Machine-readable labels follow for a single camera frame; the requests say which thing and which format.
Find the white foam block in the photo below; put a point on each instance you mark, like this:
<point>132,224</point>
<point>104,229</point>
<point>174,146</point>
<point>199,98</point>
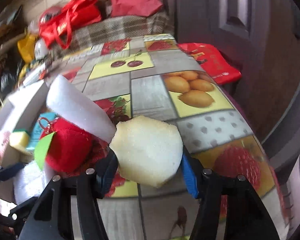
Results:
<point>77,105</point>

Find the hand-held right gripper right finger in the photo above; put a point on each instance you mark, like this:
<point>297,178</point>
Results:
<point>188,177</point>

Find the round white sponge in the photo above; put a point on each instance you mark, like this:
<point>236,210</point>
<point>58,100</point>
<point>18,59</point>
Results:
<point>147,150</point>

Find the plaid blanket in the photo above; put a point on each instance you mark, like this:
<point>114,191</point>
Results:
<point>120,27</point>

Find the red plush apple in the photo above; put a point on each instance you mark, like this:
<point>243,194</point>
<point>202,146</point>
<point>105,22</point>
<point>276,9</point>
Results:
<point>67,147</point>

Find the red tote bag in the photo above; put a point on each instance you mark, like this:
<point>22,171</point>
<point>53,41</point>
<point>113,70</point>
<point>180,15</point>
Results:
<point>70,20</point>

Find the grey panelled door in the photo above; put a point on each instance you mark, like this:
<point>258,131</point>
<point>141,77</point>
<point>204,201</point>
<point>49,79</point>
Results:
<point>240,30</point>

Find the fruit print tablecloth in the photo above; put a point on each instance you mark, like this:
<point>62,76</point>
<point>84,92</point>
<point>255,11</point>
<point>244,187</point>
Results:
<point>150,85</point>

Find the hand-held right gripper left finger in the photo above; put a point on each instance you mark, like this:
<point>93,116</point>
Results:
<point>109,175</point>

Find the white fluffy towel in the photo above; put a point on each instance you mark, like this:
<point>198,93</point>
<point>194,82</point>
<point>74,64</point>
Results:
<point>30,180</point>

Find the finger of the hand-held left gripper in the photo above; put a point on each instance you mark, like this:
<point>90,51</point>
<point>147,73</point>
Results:
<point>12,171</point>
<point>22,211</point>

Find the yellow plastic bag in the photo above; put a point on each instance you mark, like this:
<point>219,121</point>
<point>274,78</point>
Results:
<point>27,47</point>

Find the teal packet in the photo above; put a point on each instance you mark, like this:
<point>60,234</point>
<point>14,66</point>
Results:
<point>40,127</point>

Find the yellow sponge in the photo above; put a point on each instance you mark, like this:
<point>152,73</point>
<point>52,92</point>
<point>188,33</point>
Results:
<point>18,140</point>

